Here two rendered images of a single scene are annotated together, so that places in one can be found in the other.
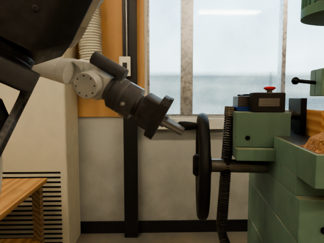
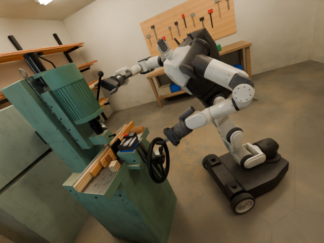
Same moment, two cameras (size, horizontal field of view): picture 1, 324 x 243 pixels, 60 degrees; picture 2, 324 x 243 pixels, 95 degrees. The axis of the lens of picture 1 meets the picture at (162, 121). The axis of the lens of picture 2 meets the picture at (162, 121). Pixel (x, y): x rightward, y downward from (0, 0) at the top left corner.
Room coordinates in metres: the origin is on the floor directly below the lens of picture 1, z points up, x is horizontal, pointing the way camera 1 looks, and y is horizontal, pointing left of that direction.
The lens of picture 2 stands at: (1.42, 0.28, 1.44)
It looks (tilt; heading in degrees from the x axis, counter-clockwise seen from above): 27 degrees down; 203
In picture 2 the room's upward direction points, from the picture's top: 22 degrees counter-clockwise
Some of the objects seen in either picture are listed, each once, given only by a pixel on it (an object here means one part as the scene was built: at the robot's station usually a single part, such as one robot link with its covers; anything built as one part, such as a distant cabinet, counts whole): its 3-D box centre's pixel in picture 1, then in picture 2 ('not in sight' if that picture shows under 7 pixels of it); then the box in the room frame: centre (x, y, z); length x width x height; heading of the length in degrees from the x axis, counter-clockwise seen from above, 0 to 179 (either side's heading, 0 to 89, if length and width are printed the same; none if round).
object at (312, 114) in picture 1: (306, 121); (119, 146); (0.73, -0.38, 0.93); 0.19 x 0.02 x 0.07; 175
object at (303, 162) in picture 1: (287, 143); (125, 155); (0.76, -0.34, 0.87); 0.61 x 0.30 x 0.06; 175
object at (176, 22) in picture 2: not in sight; (186, 27); (-2.57, 0.01, 1.50); 2.00 x 0.04 x 0.90; 92
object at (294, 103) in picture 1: (285, 114); (121, 147); (0.76, -0.33, 0.95); 0.09 x 0.07 x 0.09; 175
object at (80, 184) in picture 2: not in sight; (107, 151); (0.75, -0.47, 0.92); 0.60 x 0.02 x 0.05; 175
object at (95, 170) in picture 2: not in sight; (116, 143); (0.67, -0.44, 0.92); 0.56 x 0.02 x 0.04; 175
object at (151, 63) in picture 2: not in sight; (151, 63); (0.15, -0.15, 1.31); 0.22 x 0.12 x 0.13; 61
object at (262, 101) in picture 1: (256, 100); (128, 141); (0.76, -0.26, 0.99); 0.13 x 0.11 x 0.06; 175
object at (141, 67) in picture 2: not in sight; (139, 68); (0.19, -0.25, 1.31); 0.19 x 0.11 x 0.10; 164
